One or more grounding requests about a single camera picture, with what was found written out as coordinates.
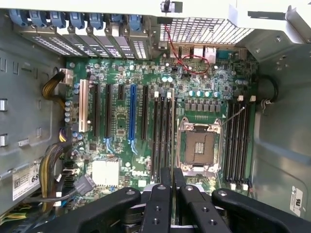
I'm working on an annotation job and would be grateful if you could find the white expansion slot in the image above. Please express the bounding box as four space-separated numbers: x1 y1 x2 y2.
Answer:
78 79 91 133

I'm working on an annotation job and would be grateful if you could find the blue card retention clip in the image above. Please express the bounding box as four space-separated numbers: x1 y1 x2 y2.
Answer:
49 11 67 29
88 13 105 31
109 14 124 31
128 14 143 31
69 12 86 30
28 10 47 28
8 9 29 27

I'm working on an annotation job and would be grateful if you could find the grey metal PC case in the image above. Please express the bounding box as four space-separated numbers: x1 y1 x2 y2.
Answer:
0 0 311 233

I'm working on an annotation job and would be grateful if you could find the blue expansion slot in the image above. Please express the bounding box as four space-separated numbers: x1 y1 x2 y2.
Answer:
129 83 137 141

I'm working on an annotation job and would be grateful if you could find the perforated metal slot cover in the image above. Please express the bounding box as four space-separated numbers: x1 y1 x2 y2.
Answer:
113 36 136 60
130 36 151 60
97 35 127 59
62 33 98 58
30 33 82 58
80 35 112 59

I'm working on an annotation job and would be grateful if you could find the silver CPU socket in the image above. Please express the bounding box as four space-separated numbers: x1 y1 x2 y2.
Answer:
178 116 224 176

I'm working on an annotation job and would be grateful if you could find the silver finned heat sink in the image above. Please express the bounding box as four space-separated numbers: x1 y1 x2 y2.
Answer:
92 159 121 188

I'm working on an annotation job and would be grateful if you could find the white certification sticker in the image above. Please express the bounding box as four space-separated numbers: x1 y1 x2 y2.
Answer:
289 185 305 218

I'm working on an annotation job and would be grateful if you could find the green Dell motherboard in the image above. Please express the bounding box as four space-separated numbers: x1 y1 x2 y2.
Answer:
62 50 259 202

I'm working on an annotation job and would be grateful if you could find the thin metal locking lever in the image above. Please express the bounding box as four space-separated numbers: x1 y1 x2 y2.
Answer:
221 106 245 127

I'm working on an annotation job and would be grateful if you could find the black RAM slot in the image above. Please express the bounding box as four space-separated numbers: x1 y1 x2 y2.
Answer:
240 95 257 191
234 101 246 184
150 91 160 183
223 100 235 183
173 97 179 168
228 95 242 190
158 96 166 182
165 91 172 170

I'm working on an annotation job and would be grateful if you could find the thick yellow black cable bundle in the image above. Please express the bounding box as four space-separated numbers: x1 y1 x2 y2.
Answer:
38 142 73 212

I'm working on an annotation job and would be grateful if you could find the blue VGA port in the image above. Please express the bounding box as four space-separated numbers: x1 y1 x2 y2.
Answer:
216 50 241 59

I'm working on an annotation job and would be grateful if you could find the yellow black power cable, white plug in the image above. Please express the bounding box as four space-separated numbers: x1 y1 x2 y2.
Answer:
42 68 74 108

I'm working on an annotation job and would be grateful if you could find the black coiled cable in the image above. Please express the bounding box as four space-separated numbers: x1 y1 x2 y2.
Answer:
257 74 278 103

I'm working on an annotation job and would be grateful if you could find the black intrusion switch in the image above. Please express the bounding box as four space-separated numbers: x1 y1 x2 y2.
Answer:
161 0 183 13

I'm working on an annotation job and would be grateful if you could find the long black expansion slot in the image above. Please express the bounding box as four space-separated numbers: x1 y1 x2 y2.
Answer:
93 83 101 137
141 84 149 141
105 83 113 137

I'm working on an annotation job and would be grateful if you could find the silver rear port block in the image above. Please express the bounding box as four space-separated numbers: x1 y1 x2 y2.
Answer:
169 45 217 62

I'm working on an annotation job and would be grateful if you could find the white barcode label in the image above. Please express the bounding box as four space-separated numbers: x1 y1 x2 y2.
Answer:
12 164 41 201

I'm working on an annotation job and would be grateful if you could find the red black twisted wire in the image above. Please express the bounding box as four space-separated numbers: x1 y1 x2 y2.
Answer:
164 24 210 75

